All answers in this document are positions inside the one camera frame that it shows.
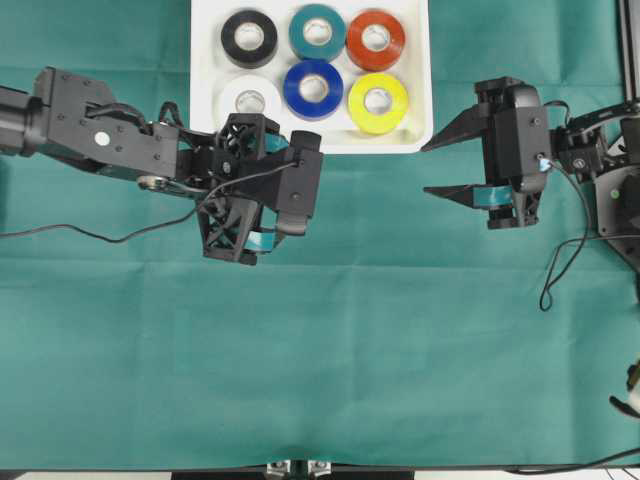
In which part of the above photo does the black cable at table edge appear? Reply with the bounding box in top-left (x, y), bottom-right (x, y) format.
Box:
top-left (504, 447), bottom-right (640, 475)

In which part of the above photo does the white black object at edge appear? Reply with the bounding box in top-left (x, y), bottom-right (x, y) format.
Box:
top-left (609, 362), bottom-right (639, 419)

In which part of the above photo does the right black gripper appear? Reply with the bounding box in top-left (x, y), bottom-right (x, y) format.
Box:
top-left (421, 77), bottom-right (613, 230)

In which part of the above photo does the blue tape roll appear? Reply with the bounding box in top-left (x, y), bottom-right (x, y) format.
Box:
top-left (283, 59), bottom-right (344, 121)

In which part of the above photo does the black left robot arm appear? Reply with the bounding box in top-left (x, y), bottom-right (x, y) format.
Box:
top-left (1, 67), bottom-right (302, 265)

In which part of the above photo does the metal clamp bracket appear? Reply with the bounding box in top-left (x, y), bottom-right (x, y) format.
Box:
top-left (264, 459), bottom-right (332, 479)

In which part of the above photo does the white tape roll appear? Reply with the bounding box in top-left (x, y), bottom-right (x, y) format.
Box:
top-left (215, 75), bottom-right (283, 126)

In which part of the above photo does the orange tape roll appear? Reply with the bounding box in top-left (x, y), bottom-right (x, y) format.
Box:
top-left (346, 9), bottom-right (406, 71)

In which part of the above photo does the teal tape roll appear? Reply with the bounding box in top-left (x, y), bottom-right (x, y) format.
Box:
top-left (289, 4), bottom-right (346, 62)

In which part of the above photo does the aluminium frame rail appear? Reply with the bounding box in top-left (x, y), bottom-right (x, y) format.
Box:
top-left (618, 0), bottom-right (640, 101)

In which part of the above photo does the black tape roll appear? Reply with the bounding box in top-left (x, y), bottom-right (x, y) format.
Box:
top-left (221, 9), bottom-right (278, 69)

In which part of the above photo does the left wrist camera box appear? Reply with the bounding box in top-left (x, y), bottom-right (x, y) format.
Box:
top-left (234, 129), bottom-right (325, 237)

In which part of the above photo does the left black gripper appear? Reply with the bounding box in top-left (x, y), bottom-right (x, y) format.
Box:
top-left (174, 113), bottom-right (289, 266)

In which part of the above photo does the white plastic tray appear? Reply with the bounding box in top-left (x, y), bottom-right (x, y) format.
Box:
top-left (189, 1), bottom-right (434, 154)

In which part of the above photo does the black right camera cable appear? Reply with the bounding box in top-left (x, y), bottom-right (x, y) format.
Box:
top-left (537, 154), bottom-right (640, 312)

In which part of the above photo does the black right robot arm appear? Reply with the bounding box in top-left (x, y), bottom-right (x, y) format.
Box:
top-left (422, 77), bottom-right (639, 270)

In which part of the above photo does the yellow tape roll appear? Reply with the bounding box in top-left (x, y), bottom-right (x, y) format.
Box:
top-left (348, 73), bottom-right (409, 135)

